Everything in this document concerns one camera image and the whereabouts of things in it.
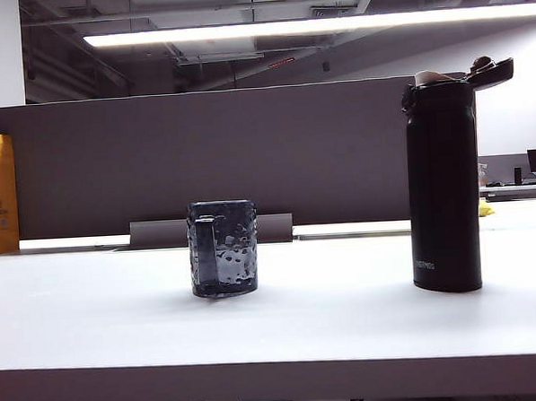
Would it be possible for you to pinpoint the black thermos flask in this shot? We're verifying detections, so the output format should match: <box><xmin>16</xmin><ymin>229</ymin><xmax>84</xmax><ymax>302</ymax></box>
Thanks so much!
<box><xmin>399</xmin><ymin>55</ymin><xmax>527</xmax><ymax>296</ymax></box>

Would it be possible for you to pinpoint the textured clear glass mug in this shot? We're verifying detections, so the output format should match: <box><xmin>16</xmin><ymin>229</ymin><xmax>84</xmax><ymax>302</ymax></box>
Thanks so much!
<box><xmin>185</xmin><ymin>197</ymin><xmax>261</xmax><ymax>301</ymax></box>

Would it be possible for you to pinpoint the grey desk partition panel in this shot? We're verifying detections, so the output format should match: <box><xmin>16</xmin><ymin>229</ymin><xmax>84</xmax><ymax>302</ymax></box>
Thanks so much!
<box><xmin>0</xmin><ymin>72</ymin><xmax>483</xmax><ymax>243</ymax></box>

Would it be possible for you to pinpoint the long ceiling light strip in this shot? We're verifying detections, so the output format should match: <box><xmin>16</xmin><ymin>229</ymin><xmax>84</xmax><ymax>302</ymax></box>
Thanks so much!
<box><xmin>81</xmin><ymin>1</ymin><xmax>536</xmax><ymax>50</ymax></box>

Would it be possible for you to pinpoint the ceiling air vent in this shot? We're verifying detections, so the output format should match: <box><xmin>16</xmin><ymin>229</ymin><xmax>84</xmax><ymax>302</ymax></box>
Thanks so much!
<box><xmin>310</xmin><ymin>1</ymin><xmax>360</xmax><ymax>20</ymax></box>

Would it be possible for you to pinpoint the white background desk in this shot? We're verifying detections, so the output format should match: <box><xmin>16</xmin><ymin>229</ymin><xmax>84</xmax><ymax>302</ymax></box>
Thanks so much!
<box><xmin>479</xmin><ymin>181</ymin><xmax>536</xmax><ymax>205</ymax></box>

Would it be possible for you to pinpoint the grey partition bracket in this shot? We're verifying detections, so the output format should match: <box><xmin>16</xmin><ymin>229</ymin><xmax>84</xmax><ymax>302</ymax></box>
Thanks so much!
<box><xmin>128</xmin><ymin>212</ymin><xmax>295</xmax><ymax>252</ymax></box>

